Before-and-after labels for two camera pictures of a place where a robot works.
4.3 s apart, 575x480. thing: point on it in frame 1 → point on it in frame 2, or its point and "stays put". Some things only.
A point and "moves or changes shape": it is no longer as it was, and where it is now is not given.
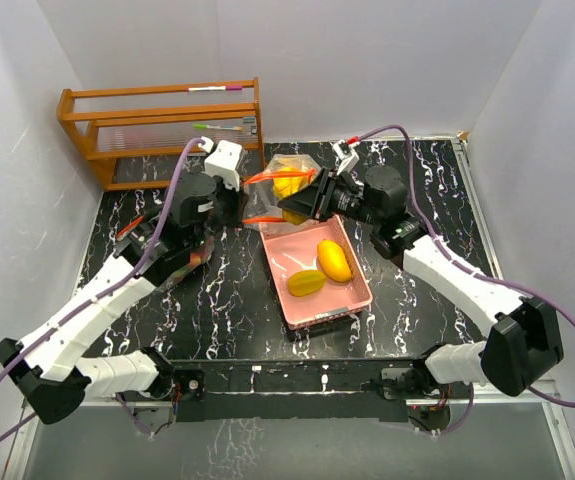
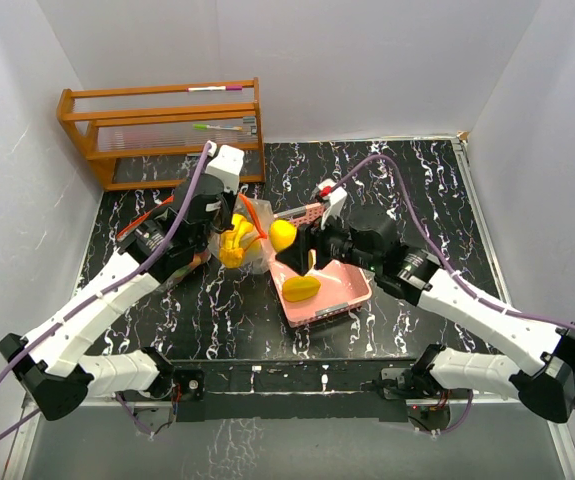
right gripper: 315,201 → 309,237
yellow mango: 333,261 moves or changes shape
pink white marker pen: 215,88 stays put
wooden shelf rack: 129,136 stays put
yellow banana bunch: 286,186 → 231,254
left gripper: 238,200 stays put
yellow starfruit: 302,283 moves or changes shape
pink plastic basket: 315,272 stays put
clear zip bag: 279,176 → 260,214
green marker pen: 207,126 stays put
